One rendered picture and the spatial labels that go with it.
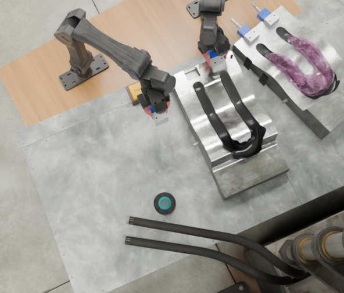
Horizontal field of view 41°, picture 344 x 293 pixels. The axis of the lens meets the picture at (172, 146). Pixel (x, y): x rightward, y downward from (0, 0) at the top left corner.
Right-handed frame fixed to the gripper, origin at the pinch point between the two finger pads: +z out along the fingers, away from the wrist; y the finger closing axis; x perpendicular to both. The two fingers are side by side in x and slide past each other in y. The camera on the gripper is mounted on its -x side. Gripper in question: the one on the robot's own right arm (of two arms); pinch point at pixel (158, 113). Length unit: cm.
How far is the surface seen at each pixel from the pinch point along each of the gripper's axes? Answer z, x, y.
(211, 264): 110, -4, 1
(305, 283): 50, -58, 24
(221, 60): -2.2, 11.1, 30.2
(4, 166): 66, 80, -82
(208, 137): 9.5, -11.3, 12.8
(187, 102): 4.9, 4.8, 12.4
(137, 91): 2.9, 19.3, -2.8
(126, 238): 27.2, -24.3, -28.3
